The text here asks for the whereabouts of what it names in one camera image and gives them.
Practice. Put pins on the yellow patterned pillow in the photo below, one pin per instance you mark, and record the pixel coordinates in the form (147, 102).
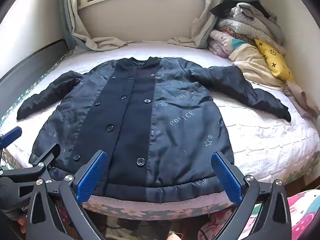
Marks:
(275, 57)

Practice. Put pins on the dark bed frame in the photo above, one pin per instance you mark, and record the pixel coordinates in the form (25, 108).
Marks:
(30, 60)

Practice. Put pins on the black garment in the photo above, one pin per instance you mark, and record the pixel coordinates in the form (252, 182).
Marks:
(225, 8)

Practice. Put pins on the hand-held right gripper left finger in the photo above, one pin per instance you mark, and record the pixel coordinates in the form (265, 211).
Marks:
(92, 177)

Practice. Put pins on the grey dotted blanket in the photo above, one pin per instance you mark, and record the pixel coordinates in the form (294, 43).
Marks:
(255, 25)

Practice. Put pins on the pink knitted cloth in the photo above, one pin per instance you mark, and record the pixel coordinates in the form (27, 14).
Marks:
(298, 97)

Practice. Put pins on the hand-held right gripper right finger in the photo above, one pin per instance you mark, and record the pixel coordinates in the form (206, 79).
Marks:
(226, 180)

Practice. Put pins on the dark navy buttoned coat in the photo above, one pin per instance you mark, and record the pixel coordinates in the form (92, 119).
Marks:
(175, 130)

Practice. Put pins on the cream blanket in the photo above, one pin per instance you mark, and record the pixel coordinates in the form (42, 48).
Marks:
(252, 65)

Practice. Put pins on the purple floral blanket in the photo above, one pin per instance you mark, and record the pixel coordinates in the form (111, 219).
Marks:
(220, 42)

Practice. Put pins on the white quilted bedspread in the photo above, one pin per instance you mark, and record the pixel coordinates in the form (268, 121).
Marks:
(262, 140)

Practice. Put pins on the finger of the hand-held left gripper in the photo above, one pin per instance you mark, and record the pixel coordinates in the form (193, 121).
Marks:
(47, 156)
(11, 135)

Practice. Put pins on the person's pink printed pajamas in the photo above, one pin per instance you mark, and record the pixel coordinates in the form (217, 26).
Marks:
(302, 212)

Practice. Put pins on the beige and teal curtain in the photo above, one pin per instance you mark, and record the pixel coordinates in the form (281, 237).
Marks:
(75, 17)
(200, 25)

